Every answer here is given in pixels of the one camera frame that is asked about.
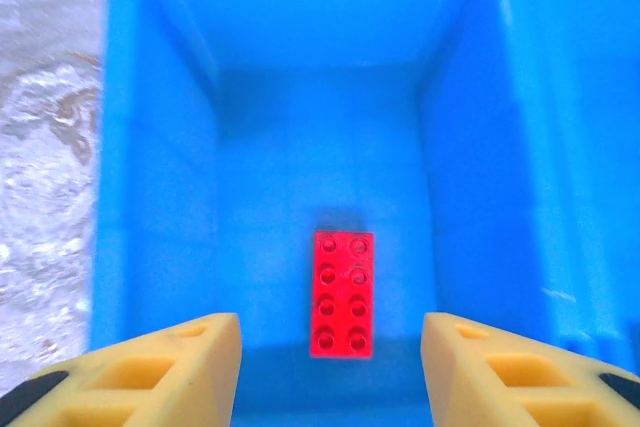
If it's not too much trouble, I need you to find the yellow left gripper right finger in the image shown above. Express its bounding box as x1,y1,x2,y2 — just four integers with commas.
421,311,640,427

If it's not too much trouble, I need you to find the blue plastic bin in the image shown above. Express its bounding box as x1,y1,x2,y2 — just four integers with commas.
87,0,521,427
504,0,640,383

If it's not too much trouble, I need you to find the red two-by-four lego brick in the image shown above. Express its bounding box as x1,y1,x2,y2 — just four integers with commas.
309,230,375,359

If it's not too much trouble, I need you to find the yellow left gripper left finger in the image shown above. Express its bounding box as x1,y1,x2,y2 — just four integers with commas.
0,312,244,427

